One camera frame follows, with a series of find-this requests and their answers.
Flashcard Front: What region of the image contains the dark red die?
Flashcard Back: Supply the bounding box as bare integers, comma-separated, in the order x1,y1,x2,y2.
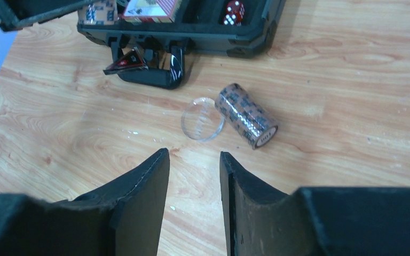
222,0,245,27

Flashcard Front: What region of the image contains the black red case tag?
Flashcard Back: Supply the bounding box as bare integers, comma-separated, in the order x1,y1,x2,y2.
103,47,148,75

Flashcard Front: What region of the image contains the red playing card box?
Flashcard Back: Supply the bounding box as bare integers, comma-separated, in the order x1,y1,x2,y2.
121,0,182,23

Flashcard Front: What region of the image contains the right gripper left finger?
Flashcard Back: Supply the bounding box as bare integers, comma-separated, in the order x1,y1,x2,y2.
0,148,170,255

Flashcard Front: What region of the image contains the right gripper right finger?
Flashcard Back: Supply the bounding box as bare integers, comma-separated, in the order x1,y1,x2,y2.
219,152,410,255

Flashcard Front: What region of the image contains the clear round dealer button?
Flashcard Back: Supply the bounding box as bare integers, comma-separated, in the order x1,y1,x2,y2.
180,97,225,142

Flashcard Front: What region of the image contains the brown chip stack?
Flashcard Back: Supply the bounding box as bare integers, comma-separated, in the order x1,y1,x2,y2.
215,83,279,150

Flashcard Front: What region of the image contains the black poker set case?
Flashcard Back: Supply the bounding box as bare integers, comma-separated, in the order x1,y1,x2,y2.
0,1,285,90

